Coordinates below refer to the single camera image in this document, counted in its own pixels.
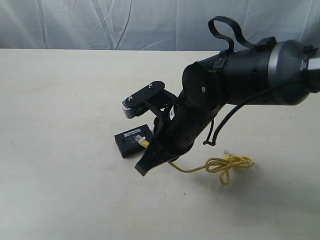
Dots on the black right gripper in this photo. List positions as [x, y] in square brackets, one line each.
[184, 120]

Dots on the small black electronic box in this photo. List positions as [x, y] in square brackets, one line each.
[127, 143]

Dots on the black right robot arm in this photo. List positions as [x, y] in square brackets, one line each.
[284, 75]

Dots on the grey wrinkled backdrop cloth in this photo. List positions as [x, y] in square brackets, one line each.
[151, 25]

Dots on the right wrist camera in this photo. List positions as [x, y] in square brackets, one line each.
[135, 104]

